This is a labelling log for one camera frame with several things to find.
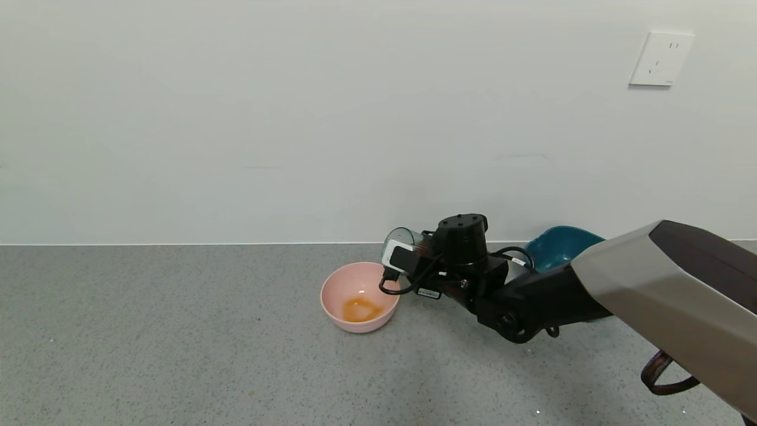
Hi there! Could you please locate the black cable with white tag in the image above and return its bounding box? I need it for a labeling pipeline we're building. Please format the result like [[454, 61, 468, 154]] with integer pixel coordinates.
[[492, 246, 538, 274]]

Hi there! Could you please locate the teal plastic tub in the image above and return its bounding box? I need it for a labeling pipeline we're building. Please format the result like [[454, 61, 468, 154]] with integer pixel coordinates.
[[525, 225, 606, 273]]

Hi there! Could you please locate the pink ribbed bowl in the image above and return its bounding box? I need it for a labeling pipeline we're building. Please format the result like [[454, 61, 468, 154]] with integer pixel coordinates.
[[320, 262, 401, 334]]

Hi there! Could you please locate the reddish brown liquid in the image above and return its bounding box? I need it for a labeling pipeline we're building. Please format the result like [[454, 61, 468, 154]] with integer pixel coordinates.
[[342, 296, 385, 323]]

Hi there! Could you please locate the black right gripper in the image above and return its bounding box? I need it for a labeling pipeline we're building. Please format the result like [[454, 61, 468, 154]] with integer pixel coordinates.
[[406, 253, 463, 300]]

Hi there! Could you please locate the white wall socket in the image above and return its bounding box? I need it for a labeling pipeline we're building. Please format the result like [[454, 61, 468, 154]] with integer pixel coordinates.
[[629, 31, 695, 88]]

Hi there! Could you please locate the transparent blue ribbed cup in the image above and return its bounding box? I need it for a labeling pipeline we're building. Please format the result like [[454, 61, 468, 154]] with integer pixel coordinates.
[[383, 227, 437, 264]]

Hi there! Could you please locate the black camera cable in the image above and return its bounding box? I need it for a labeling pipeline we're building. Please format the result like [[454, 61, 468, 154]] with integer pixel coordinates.
[[378, 253, 445, 300]]

